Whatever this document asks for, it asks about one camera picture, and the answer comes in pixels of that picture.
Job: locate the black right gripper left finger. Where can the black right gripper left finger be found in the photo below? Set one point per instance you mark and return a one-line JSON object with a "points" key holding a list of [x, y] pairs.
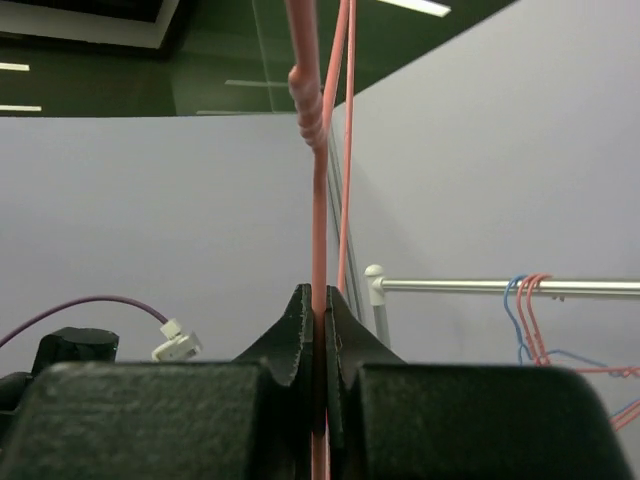
{"points": [[282, 449]]}

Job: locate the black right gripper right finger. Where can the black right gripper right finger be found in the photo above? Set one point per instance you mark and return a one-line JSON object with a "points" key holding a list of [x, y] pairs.
{"points": [[350, 346]]}

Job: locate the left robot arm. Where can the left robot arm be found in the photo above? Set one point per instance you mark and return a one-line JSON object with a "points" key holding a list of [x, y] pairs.
{"points": [[80, 414]]}

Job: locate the white metal clothes rack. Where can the white metal clothes rack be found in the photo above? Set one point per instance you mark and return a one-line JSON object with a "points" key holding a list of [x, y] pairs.
{"points": [[379, 285]]}

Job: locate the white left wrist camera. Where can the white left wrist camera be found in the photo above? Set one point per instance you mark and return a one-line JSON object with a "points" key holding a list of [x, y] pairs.
{"points": [[180, 345]]}

